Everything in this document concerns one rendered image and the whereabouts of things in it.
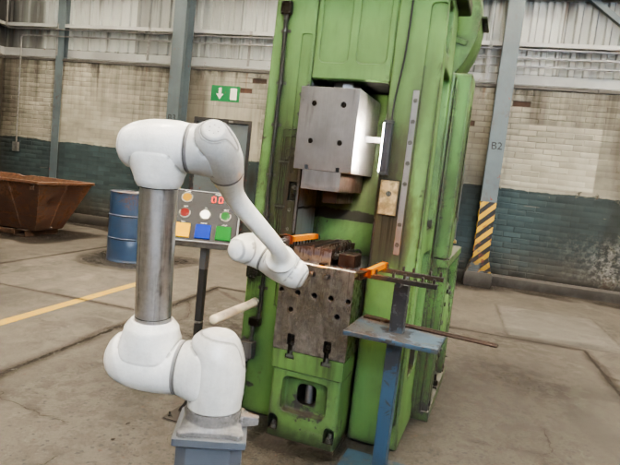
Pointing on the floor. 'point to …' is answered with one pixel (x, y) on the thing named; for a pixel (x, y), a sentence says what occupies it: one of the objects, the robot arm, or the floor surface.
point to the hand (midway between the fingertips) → (283, 239)
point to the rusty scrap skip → (38, 203)
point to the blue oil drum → (123, 227)
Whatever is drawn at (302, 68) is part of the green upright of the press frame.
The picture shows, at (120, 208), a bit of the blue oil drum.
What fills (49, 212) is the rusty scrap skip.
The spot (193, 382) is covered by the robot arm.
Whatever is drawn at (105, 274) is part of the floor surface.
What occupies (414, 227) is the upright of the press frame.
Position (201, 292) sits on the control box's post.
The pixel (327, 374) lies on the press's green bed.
